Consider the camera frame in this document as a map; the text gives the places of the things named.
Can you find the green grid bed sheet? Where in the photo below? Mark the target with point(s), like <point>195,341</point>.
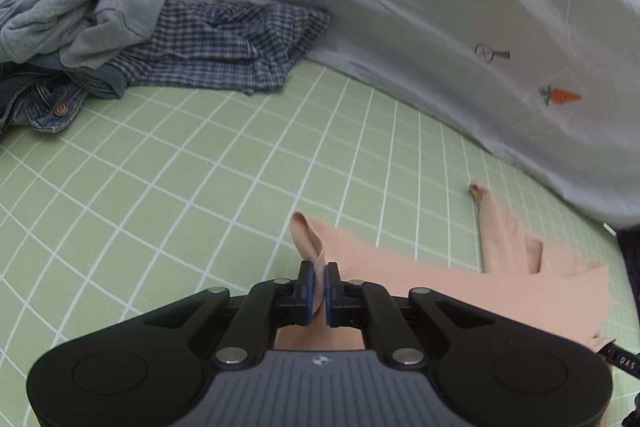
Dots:
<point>200,182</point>

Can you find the blue plaid shirt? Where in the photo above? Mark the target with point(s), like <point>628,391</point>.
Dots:
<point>210,52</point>

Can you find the carrot print grey quilt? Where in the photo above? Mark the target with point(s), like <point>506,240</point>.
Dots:
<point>425,7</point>

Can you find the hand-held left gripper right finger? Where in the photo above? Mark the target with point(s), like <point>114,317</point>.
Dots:
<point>331,294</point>

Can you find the blue denim jeans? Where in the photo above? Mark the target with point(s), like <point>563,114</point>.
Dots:
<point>45,102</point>

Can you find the grey sweatshirt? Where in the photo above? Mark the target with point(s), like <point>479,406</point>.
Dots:
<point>100,17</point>

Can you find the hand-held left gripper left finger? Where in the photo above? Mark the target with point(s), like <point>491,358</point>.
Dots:
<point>311,294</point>

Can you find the peach long-sleeve shirt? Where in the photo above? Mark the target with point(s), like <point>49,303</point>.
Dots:
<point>425,277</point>

